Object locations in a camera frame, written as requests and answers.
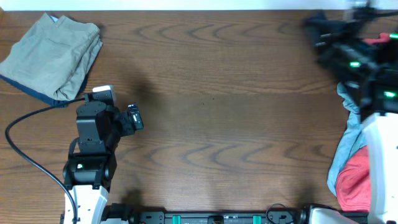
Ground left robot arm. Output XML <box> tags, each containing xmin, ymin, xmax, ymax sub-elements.
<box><xmin>63</xmin><ymin>101</ymin><xmax>144</xmax><ymax>223</ymax></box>

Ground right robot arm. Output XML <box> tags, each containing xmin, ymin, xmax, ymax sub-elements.
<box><xmin>303</xmin><ymin>11</ymin><xmax>397</xmax><ymax>223</ymax></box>

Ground folded khaki shorts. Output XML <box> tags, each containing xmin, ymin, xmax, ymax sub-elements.
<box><xmin>1</xmin><ymin>14</ymin><xmax>103</xmax><ymax>88</ymax></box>

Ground light blue shirt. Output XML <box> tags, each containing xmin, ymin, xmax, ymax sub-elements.
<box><xmin>326</xmin><ymin>83</ymin><xmax>366</xmax><ymax>196</ymax></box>

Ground folded navy garment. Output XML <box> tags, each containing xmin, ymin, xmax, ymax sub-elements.
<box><xmin>1</xmin><ymin>70</ymin><xmax>87</xmax><ymax>106</ymax></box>

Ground red shirt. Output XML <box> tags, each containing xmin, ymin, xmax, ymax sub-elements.
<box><xmin>331</xmin><ymin>33</ymin><xmax>397</xmax><ymax>212</ymax></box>

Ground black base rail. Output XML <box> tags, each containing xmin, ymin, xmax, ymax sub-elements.
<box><xmin>102</xmin><ymin>203</ymin><xmax>308</xmax><ymax>224</ymax></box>

